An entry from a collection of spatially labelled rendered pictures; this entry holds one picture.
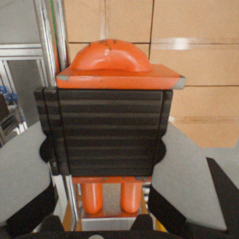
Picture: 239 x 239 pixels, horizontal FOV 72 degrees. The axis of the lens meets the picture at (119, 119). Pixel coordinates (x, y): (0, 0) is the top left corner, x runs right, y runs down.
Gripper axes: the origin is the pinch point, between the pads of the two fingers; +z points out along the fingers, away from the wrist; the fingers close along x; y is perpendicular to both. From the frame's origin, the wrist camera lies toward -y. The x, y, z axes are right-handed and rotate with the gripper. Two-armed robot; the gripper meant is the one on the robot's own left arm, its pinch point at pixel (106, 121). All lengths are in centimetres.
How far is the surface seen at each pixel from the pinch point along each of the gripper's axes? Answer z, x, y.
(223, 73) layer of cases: 70, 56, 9
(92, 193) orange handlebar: -0.9, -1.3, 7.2
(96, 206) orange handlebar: -0.8, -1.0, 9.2
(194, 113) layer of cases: 70, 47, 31
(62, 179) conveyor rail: 65, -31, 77
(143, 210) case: 39, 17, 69
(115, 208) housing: -0.5, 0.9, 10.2
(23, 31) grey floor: 124, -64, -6
